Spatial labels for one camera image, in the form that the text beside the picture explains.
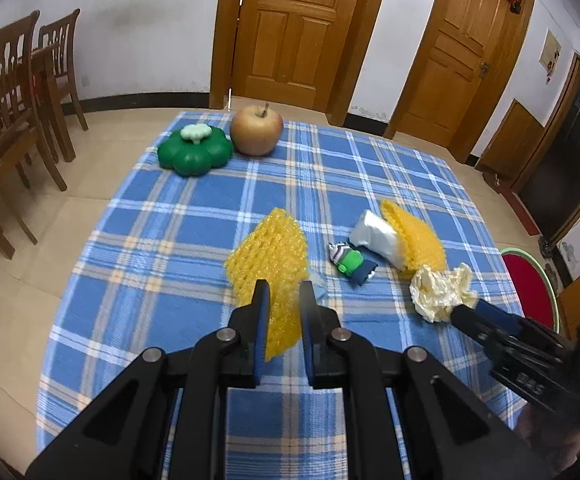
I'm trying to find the low wooden cabinet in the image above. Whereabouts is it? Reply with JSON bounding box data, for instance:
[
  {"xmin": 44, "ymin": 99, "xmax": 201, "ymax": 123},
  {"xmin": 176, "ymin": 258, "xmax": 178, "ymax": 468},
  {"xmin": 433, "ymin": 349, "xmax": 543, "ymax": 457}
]
[{"xmin": 554, "ymin": 265, "xmax": 580, "ymax": 343}]

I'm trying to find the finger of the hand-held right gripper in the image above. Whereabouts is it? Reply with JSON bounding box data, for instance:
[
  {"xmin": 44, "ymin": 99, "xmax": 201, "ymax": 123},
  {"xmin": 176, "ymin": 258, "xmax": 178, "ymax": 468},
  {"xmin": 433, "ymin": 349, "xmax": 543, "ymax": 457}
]
[
  {"xmin": 474, "ymin": 299, "xmax": 523, "ymax": 334},
  {"xmin": 450, "ymin": 304, "xmax": 520, "ymax": 356}
]

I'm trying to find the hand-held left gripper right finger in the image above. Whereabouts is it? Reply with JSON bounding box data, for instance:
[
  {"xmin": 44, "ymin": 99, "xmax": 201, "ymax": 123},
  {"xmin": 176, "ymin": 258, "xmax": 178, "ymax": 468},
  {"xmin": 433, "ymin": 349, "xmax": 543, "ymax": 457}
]
[{"xmin": 300, "ymin": 280, "xmax": 553, "ymax": 480}]

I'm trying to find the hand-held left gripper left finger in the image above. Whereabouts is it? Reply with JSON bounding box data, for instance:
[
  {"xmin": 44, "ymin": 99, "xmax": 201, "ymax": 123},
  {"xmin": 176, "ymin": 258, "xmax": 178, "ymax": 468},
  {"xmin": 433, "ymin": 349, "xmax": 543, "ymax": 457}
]
[{"xmin": 25, "ymin": 280, "xmax": 272, "ymax": 480}]

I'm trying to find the small cream paper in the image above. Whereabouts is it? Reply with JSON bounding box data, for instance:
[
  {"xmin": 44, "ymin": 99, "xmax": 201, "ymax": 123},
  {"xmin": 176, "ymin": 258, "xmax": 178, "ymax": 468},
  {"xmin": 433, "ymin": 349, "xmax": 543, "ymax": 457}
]
[{"xmin": 410, "ymin": 262, "xmax": 479, "ymax": 323}]

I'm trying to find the brown apple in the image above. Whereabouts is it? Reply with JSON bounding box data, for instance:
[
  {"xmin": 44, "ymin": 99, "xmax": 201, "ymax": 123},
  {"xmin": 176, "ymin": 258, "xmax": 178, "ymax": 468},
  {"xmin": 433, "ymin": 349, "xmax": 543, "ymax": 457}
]
[{"xmin": 230, "ymin": 103, "xmax": 285, "ymax": 157}]

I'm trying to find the wooden door with frame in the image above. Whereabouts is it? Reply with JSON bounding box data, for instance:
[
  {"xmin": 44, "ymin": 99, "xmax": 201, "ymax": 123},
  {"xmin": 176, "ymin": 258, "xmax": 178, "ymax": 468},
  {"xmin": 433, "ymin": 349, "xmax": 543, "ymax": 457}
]
[
  {"xmin": 384, "ymin": 0, "xmax": 536, "ymax": 165},
  {"xmin": 210, "ymin": 0, "xmax": 395, "ymax": 126}
]

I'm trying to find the wooden wall cabinet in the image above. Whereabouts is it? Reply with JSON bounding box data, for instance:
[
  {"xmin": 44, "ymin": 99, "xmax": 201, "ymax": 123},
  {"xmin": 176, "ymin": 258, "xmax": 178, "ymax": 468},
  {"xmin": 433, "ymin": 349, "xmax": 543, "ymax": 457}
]
[{"xmin": 476, "ymin": 99, "xmax": 545, "ymax": 181}]

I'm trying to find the yellow foam fruit net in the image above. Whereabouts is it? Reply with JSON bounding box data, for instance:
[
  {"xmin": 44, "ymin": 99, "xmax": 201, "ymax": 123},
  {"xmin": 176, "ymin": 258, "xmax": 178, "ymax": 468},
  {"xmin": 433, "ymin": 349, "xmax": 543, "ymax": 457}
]
[
  {"xmin": 380, "ymin": 199, "xmax": 449, "ymax": 281},
  {"xmin": 224, "ymin": 207, "xmax": 311, "ymax": 362}
]

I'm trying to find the blue plaid tablecloth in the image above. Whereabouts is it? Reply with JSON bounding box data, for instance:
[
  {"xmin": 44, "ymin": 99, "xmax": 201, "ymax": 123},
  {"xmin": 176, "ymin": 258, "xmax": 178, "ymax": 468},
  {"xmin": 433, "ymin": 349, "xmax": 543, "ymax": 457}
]
[{"xmin": 35, "ymin": 110, "xmax": 530, "ymax": 480}]

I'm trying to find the wooden dining chair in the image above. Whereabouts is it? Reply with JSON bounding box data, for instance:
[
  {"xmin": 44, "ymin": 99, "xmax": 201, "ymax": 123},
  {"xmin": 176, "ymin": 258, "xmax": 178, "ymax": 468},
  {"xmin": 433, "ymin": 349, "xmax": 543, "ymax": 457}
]
[
  {"xmin": 0, "ymin": 10, "xmax": 68, "ymax": 261},
  {"xmin": 32, "ymin": 8, "xmax": 90, "ymax": 163}
]

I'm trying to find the brown shoe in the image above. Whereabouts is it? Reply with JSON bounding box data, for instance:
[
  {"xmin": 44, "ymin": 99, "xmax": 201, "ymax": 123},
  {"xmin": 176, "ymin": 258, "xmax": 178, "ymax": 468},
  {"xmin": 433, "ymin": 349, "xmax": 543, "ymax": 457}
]
[{"xmin": 480, "ymin": 170, "xmax": 508, "ymax": 193}]

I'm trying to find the green flower-shaped container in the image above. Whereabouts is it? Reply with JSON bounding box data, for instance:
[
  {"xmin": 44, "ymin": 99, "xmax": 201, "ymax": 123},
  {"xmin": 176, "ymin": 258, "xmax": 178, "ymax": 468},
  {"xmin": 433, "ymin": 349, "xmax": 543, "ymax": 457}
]
[{"xmin": 157, "ymin": 124, "xmax": 234, "ymax": 177}]

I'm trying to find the white sock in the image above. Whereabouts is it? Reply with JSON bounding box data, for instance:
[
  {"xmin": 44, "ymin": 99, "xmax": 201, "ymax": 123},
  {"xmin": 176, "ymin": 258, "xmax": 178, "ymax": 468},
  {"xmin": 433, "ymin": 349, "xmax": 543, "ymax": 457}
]
[{"xmin": 351, "ymin": 209, "xmax": 405, "ymax": 267}]

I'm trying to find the red round stool green rim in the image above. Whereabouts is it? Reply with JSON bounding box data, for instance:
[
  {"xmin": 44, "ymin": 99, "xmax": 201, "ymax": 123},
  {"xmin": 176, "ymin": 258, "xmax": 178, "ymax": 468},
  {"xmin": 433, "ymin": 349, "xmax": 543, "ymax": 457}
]
[{"xmin": 500, "ymin": 247, "xmax": 562, "ymax": 333}]

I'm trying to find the beige wall panel box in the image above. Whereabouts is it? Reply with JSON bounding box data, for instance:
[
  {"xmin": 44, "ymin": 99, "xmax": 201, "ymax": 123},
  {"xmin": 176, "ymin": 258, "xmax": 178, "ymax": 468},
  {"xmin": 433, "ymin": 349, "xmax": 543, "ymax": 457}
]
[{"xmin": 540, "ymin": 29, "xmax": 563, "ymax": 86}]

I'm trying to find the red doormat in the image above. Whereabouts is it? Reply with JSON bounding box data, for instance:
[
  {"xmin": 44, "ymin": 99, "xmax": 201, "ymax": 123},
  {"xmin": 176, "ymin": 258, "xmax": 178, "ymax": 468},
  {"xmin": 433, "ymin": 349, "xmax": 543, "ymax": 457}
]
[{"xmin": 502, "ymin": 187, "xmax": 543, "ymax": 237}]

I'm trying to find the black entrance door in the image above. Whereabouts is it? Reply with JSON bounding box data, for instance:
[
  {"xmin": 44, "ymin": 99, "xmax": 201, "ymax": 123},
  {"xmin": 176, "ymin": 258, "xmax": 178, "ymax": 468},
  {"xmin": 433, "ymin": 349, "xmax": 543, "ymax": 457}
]
[{"xmin": 512, "ymin": 52, "xmax": 580, "ymax": 251}]

